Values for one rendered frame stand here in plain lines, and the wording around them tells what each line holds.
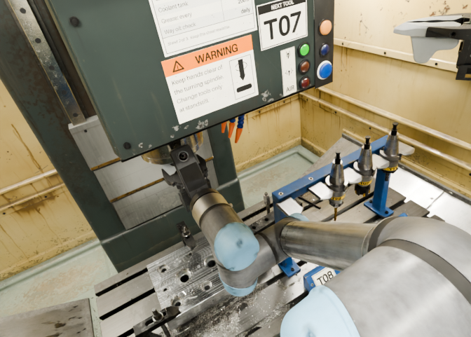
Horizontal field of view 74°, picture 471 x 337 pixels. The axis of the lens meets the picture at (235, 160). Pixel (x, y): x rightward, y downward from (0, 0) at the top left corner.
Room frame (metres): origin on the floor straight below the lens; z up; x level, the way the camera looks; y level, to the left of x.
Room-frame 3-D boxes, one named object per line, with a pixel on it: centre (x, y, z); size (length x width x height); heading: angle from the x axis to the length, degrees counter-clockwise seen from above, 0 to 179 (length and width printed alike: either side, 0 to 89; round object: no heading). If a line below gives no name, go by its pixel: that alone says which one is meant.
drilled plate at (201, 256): (0.65, 0.19, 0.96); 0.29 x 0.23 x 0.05; 112
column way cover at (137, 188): (1.08, 0.31, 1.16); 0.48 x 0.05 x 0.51; 112
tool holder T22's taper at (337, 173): (0.68, -0.28, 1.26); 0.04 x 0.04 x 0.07
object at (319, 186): (0.66, -0.23, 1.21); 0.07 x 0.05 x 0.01; 22
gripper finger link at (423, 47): (0.47, -0.32, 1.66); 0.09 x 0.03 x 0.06; 52
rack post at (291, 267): (0.67, -0.11, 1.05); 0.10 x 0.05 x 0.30; 22
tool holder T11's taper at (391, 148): (0.76, -0.48, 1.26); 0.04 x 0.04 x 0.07
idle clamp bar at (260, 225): (0.84, -0.10, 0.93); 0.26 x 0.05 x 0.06; 117
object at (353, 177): (0.70, -0.33, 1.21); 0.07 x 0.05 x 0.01; 22
